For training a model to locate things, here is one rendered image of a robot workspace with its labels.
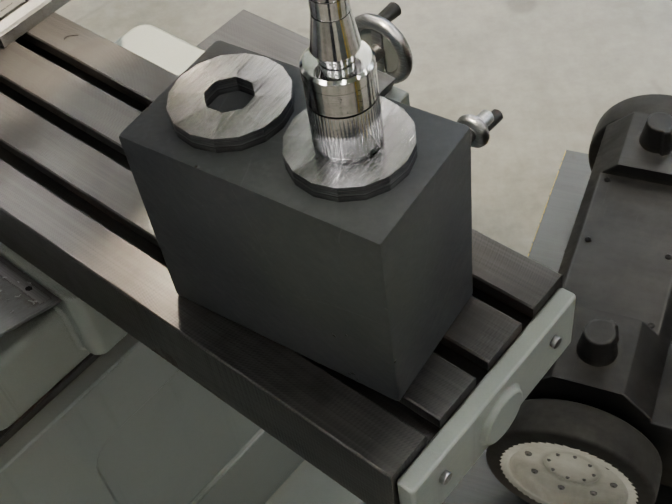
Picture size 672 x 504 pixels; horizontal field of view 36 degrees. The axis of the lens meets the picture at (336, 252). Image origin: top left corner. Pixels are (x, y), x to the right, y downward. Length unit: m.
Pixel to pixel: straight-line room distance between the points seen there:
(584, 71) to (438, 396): 1.76
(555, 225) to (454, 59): 0.98
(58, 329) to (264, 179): 0.43
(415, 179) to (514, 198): 1.52
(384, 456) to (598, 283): 0.60
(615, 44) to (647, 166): 1.18
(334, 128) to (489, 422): 0.29
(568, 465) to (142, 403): 0.50
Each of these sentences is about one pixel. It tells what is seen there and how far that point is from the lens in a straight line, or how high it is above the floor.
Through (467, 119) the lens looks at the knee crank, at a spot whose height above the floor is 0.55.
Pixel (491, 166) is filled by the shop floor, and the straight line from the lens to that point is 2.25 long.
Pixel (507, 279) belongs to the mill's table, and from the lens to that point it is 0.85.
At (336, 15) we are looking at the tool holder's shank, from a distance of 0.61.
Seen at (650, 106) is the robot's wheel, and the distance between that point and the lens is 1.52.
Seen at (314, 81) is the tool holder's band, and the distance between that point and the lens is 0.63.
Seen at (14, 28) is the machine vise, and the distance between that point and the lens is 1.20.
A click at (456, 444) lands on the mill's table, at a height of 0.92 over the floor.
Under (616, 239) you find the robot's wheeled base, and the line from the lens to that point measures 1.35.
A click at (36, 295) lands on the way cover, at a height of 0.87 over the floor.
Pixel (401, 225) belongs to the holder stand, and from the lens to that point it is 0.65.
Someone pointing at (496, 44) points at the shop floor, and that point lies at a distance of 2.56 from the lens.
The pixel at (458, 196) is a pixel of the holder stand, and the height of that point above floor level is 1.08.
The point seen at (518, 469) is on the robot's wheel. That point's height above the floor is 0.47.
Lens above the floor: 1.61
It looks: 50 degrees down
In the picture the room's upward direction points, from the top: 10 degrees counter-clockwise
